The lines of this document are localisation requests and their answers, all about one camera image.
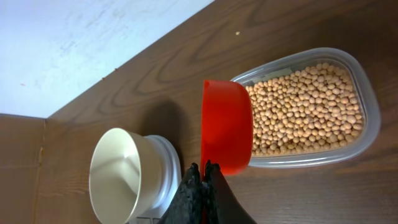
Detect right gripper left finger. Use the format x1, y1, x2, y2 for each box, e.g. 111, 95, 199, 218
159, 163, 203, 224

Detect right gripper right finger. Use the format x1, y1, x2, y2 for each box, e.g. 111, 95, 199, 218
203, 160, 256, 224

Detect white digital kitchen scale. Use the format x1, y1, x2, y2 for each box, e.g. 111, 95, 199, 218
129, 135, 182, 224

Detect red plastic measuring scoop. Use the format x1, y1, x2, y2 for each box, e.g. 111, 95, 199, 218
200, 80, 253, 176

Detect white ceramic bowl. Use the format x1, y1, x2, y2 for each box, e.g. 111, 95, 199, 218
89, 128, 162, 224

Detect clear plastic container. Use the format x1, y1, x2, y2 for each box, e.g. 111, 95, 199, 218
231, 47, 381, 169

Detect soybeans in container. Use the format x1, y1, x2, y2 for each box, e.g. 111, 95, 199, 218
246, 63, 365, 157

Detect cardboard panel at left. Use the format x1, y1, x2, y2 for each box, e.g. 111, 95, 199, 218
1, 114, 45, 223

